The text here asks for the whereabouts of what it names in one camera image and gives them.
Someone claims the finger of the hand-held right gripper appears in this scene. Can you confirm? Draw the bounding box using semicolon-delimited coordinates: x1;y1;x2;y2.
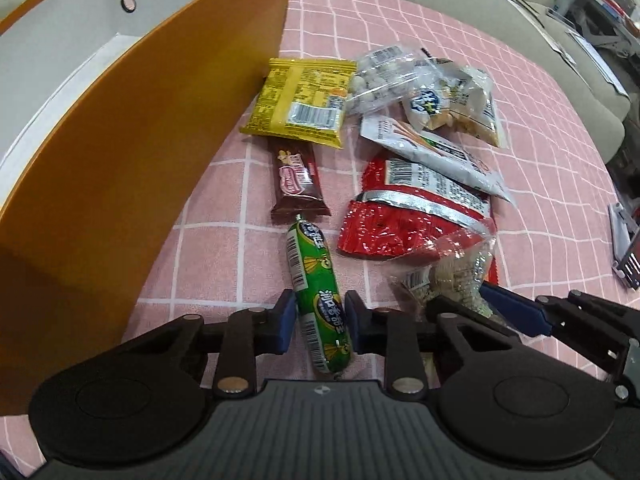
425;294;523;343
480;284;640;361

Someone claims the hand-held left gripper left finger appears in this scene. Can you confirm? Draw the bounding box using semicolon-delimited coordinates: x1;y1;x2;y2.
120;289;297;396

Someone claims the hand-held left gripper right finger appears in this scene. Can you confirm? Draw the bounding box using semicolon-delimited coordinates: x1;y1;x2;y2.
345;290;523;395

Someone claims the green sausage stick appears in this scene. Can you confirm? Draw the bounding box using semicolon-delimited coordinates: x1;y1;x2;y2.
285;214;355;376

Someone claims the red snack packet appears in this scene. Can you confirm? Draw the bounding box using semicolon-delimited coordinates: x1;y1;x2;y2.
336;156;501;283

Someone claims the white stick snack packet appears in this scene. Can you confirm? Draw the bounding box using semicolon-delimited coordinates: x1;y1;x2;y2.
360;115;516;206

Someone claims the orange storage box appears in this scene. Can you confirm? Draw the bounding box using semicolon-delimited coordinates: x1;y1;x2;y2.
0;0;296;418

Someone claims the smartphone with lit screen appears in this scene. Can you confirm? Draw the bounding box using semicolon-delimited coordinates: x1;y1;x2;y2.
607;202;640;291

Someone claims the brown chocolate bar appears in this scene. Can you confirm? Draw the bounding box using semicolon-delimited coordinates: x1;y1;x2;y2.
270;141;332;223

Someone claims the pink checked tablecloth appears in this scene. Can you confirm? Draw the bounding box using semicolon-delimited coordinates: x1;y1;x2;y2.
0;0;640;480

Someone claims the clear packet with blue logo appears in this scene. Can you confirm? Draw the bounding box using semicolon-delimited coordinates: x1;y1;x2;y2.
402;57;468;133

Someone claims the yellow snack packet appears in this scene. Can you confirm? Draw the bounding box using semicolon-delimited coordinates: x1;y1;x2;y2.
239;57;358;150

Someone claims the clear packet of white balls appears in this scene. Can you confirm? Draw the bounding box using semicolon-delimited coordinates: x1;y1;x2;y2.
345;44;441;116

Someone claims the stack of white papers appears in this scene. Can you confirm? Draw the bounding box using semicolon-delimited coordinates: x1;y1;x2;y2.
565;30;628;96

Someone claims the dark-edged booklet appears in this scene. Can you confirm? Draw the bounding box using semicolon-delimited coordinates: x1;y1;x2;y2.
492;0;546;28

